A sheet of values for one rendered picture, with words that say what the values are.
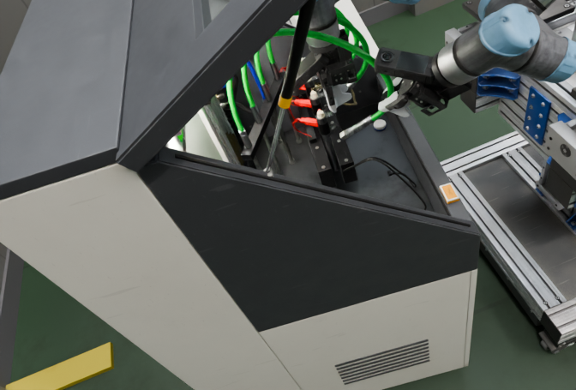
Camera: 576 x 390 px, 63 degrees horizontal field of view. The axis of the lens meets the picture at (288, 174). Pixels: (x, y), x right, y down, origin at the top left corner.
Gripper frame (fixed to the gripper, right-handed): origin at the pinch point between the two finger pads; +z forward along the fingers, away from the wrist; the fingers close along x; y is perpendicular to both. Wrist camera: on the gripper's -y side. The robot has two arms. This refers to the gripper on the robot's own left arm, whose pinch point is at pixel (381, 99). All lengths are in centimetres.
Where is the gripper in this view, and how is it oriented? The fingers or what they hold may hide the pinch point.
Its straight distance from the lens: 104.5
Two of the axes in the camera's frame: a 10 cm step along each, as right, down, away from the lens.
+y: 8.6, 4.4, 2.5
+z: -3.7, 2.1, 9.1
